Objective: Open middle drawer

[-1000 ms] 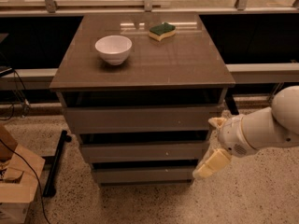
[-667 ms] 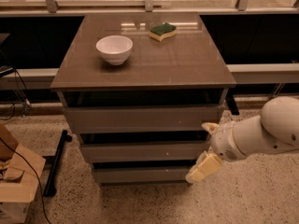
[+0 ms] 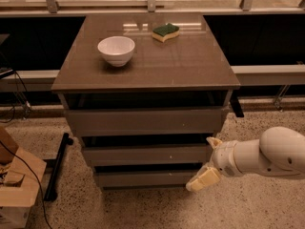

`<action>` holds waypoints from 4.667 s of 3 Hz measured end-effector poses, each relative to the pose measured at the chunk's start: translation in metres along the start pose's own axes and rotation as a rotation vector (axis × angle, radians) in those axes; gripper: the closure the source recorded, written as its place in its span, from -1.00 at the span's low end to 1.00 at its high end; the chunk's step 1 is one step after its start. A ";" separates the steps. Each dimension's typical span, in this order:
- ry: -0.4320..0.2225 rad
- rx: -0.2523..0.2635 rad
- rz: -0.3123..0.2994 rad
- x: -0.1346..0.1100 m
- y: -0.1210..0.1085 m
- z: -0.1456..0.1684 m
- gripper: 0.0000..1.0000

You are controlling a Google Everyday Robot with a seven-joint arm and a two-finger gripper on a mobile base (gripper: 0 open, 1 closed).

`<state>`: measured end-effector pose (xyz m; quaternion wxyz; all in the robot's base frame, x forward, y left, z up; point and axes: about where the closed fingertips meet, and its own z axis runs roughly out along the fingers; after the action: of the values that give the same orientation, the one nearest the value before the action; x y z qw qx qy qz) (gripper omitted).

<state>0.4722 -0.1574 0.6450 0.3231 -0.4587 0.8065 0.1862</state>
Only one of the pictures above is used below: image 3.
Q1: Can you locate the grey top drawer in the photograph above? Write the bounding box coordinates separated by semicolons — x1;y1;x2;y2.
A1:
66;108;228;136

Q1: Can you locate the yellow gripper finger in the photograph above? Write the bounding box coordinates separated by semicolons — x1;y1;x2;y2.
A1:
206;136;222;149
186;166;221;192

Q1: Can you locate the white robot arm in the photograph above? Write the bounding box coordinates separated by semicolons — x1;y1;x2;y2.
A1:
186;127;305;192

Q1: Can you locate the grey drawer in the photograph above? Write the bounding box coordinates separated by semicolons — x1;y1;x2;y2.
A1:
94;171;196;189
82;145;213;166
66;108;228;136

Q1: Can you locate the black cable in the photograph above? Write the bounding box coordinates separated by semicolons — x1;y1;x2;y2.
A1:
0;140;53;229

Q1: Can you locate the white ceramic bowl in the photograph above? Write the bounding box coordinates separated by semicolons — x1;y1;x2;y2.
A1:
97;36;135;67

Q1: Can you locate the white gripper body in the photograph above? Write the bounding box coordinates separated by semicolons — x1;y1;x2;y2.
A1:
211;141;238;177

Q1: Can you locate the black bar behind cabinet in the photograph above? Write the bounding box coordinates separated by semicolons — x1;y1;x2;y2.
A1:
230;91;244;117

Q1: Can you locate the green yellow sponge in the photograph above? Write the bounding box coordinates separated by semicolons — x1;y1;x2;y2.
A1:
152;23;179;43

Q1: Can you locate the grey bottom drawer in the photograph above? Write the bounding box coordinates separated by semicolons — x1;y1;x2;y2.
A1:
94;171;196;189

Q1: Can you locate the black metal stand leg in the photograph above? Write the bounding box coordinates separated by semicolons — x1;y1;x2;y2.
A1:
44;133;73;201

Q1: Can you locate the grey drawer cabinet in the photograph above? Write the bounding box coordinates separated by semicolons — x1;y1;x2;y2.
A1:
52;13;240;177

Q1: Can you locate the cardboard box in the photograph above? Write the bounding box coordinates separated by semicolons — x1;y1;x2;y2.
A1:
0;127;46;229

